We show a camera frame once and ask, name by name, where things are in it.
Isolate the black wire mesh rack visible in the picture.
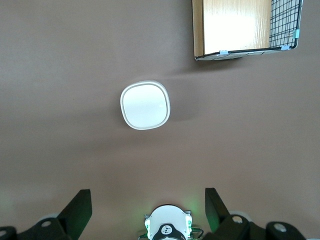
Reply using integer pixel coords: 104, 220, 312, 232
194, 0, 305, 62

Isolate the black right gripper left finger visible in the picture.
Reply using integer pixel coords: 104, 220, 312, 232
0, 189, 93, 240

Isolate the wooden shelf box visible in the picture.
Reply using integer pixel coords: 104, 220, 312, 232
191, 0, 273, 60

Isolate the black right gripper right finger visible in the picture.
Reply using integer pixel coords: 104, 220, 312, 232
204, 187, 308, 240

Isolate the white square plate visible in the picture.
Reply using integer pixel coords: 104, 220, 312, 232
119, 79, 172, 130

